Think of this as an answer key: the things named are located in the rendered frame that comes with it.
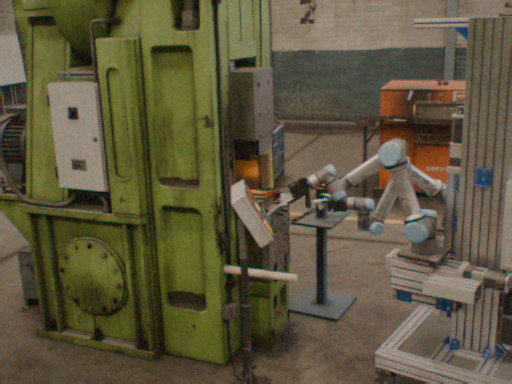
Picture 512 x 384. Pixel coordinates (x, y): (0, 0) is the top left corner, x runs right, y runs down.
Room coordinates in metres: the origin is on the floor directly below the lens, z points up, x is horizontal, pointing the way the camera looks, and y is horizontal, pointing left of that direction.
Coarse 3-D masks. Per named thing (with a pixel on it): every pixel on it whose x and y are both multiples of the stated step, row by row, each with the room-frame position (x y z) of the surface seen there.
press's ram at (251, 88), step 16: (240, 80) 3.61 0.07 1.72; (256, 80) 3.61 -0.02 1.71; (272, 80) 3.84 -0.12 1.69; (240, 96) 3.61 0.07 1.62; (256, 96) 3.61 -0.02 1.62; (272, 96) 3.84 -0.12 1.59; (240, 112) 3.61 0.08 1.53; (256, 112) 3.60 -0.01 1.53; (272, 112) 3.83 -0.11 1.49; (240, 128) 3.61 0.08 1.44; (256, 128) 3.59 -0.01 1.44; (272, 128) 3.83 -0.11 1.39
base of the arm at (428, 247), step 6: (426, 240) 3.07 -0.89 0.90; (432, 240) 3.08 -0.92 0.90; (414, 246) 3.10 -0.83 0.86; (420, 246) 3.07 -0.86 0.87; (426, 246) 3.06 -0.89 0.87; (432, 246) 3.07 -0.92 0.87; (414, 252) 3.09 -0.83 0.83; (420, 252) 3.06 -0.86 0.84; (426, 252) 3.06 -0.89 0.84; (432, 252) 3.06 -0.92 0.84; (438, 252) 3.09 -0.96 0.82
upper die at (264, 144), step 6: (264, 138) 3.70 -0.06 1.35; (270, 138) 3.79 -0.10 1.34; (234, 144) 3.68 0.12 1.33; (240, 144) 3.67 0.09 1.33; (246, 144) 3.65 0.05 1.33; (252, 144) 3.64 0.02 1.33; (258, 144) 3.62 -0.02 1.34; (264, 144) 3.70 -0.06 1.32; (270, 144) 3.79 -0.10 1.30; (234, 150) 3.68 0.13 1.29; (240, 150) 3.67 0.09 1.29; (246, 150) 3.65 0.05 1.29; (252, 150) 3.64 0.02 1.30; (258, 150) 3.62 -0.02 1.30; (264, 150) 3.69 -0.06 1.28
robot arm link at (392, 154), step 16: (384, 144) 3.06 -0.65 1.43; (400, 144) 3.07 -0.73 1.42; (384, 160) 3.04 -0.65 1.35; (400, 160) 3.02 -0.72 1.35; (400, 176) 3.02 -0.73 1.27; (400, 192) 3.02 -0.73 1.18; (416, 208) 2.99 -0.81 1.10; (416, 224) 2.95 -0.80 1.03; (432, 224) 3.04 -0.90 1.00; (416, 240) 2.95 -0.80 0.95
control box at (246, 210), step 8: (240, 184) 3.26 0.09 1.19; (232, 192) 3.19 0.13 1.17; (240, 192) 3.10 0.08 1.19; (248, 192) 3.17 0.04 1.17; (232, 200) 3.04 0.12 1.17; (240, 200) 2.99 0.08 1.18; (248, 200) 3.02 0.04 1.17; (240, 208) 2.99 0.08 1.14; (248, 208) 2.99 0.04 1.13; (256, 208) 3.10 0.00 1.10; (240, 216) 2.99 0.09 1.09; (248, 216) 2.99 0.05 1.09; (256, 216) 3.00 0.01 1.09; (248, 224) 2.99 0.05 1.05; (256, 224) 3.00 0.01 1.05; (264, 224) 3.02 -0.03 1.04; (256, 232) 3.00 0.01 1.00; (264, 232) 3.00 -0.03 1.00; (256, 240) 3.00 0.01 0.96; (264, 240) 3.00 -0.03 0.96; (272, 240) 3.00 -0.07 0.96
